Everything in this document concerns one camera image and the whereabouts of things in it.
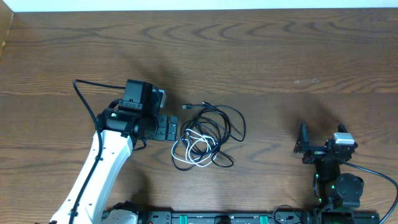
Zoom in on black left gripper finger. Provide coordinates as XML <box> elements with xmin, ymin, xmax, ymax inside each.
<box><xmin>149</xmin><ymin>114</ymin><xmax>169</xmax><ymax>141</ymax></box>
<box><xmin>167</xmin><ymin>115</ymin><xmax>178</xmax><ymax>141</ymax></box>

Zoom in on white cable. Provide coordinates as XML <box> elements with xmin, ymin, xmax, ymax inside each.
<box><xmin>171</xmin><ymin>128</ymin><xmax>218</xmax><ymax>168</ymax></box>

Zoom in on thick black USB cable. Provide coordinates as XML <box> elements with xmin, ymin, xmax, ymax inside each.
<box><xmin>171</xmin><ymin>105</ymin><xmax>247</xmax><ymax>172</ymax></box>

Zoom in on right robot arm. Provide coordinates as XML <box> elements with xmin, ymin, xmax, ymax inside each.
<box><xmin>294</xmin><ymin>122</ymin><xmax>364</xmax><ymax>210</ymax></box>

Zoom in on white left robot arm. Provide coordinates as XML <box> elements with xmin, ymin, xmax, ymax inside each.
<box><xmin>50</xmin><ymin>80</ymin><xmax>178</xmax><ymax>223</ymax></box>

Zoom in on cardboard panel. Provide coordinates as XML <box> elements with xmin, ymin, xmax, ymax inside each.
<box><xmin>0</xmin><ymin>0</ymin><xmax>14</xmax><ymax>54</ymax></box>

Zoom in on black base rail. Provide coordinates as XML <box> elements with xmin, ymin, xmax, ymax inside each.
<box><xmin>102</xmin><ymin>200</ymin><xmax>382</xmax><ymax>224</ymax></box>

